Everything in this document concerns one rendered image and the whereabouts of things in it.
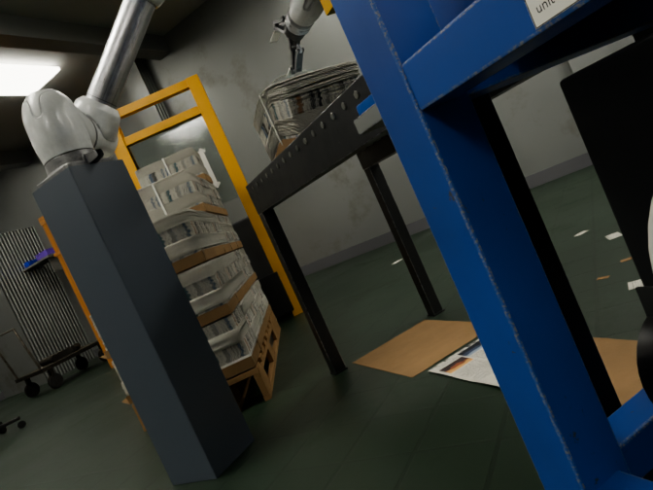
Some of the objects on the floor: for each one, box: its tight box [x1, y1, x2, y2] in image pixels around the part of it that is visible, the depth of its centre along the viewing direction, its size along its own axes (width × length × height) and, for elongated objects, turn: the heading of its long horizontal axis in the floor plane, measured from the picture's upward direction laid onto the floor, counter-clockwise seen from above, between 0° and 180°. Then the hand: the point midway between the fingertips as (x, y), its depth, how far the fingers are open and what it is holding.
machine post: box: [330, 0, 632, 490], centre depth 65 cm, size 9×9×155 cm
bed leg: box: [259, 208, 348, 375], centre depth 200 cm, size 6×6×68 cm
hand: (281, 56), depth 190 cm, fingers open, 14 cm apart
